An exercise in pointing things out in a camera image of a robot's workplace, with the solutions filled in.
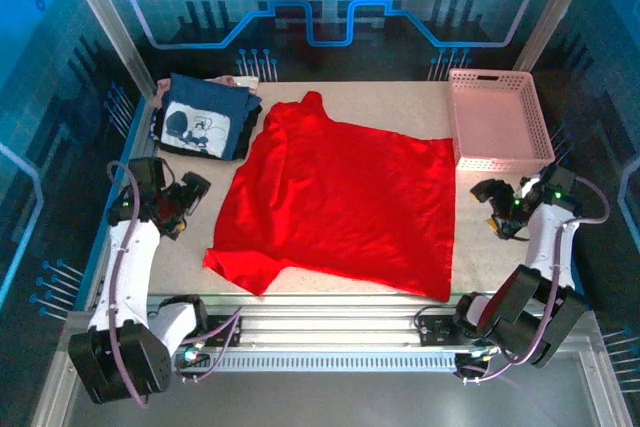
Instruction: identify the aluminium rail frame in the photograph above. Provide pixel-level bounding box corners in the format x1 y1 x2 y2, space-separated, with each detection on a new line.
29 291 632 427

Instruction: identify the white perforated plastic basket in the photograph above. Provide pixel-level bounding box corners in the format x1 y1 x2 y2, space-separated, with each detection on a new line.
447 68 557 172

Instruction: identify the aluminium frame post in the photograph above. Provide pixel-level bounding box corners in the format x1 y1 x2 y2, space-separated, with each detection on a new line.
54 0 157 99
512 0 604 73

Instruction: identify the folded navy cartoon print t-shirt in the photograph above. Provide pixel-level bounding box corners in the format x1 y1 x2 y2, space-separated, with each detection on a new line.
158 72 251 162

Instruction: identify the small circuit board green light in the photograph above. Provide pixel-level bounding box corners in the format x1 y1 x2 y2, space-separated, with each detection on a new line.
174 344 211 369
454 346 494 371

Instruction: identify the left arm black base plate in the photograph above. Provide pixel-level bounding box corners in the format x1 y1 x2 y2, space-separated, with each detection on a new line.
194 314 245 348

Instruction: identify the red printed t-shirt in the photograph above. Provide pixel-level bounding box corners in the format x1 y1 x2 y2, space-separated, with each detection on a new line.
202 90 458 304

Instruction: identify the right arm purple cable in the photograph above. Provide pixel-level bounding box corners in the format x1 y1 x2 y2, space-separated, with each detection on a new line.
457 174 612 386

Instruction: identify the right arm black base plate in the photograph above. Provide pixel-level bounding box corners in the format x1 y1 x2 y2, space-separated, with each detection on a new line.
412 306 481 348

